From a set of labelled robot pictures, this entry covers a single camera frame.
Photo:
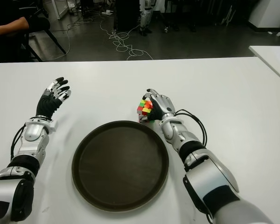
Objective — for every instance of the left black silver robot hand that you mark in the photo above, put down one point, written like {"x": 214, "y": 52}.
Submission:
{"x": 45, "y": 105}

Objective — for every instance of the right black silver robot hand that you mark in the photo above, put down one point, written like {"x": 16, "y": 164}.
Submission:
{"x": 163, "y": 105}

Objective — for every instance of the multicolour Rubik's cube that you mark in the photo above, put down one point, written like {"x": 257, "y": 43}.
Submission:
{"x": 144, "y": 107}

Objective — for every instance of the right silver black robot arm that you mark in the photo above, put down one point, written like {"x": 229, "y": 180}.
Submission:
{"x": 172, "y": 130}

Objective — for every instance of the person bare forearm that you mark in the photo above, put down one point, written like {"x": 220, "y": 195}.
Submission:
{"x": 14, "y": 25}

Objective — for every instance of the left silver black robot arm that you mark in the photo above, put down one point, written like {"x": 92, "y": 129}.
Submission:
{"x": 32, "y": 133}

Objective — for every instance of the dark brown round plate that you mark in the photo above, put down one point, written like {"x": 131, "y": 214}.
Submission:
{"x": 120, "y": 165}

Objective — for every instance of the person torso in black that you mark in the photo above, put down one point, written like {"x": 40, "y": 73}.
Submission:
{"x": 4, "y": 9}

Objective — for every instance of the black chair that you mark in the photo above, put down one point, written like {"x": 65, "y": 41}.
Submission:
{"x": 56, "y": 41}

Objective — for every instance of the white low cabinet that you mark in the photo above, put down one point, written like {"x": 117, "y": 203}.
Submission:
{"x": 56, "y": 9}

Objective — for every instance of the black equipment case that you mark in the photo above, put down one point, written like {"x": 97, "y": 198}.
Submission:
{"x": 128, "y": 16}

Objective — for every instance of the white power strip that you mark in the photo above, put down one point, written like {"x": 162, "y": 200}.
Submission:
{"x": 106, "y": 12}

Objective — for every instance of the white side table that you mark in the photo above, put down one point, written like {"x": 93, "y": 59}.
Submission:
{"x": 274, "y": 60}

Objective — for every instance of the white cabinet with black base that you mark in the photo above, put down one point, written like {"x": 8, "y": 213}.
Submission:
{"x": 268, "y": 14}

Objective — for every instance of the leaning metal frame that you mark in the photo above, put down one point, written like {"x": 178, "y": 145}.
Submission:
{"x": 227, "y": 15}

